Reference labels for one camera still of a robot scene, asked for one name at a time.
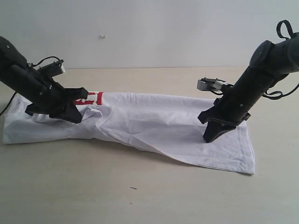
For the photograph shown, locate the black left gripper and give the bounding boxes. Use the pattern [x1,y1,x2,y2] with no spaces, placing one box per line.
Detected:
[25,81,89,123]

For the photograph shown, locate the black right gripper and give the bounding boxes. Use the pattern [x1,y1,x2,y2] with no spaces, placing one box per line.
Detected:
[198,93,251,142]

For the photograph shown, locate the white t-shirt red lettering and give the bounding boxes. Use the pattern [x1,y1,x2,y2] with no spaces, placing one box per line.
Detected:
[3,91,255,175]

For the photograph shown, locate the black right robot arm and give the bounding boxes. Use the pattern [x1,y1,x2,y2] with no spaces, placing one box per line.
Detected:
[197,34,299,143]

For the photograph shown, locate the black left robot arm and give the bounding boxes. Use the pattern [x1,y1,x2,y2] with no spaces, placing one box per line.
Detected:
[0,37,88,124]

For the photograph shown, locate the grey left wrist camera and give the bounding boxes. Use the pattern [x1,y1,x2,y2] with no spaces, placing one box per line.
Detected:
[37,59,65,77]

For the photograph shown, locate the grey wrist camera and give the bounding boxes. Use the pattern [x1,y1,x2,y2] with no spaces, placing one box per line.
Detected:
[197,77,233,95]
[37,59,65,77]

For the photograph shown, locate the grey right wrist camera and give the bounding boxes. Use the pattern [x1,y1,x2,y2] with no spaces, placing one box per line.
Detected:
[197,77,233,95]

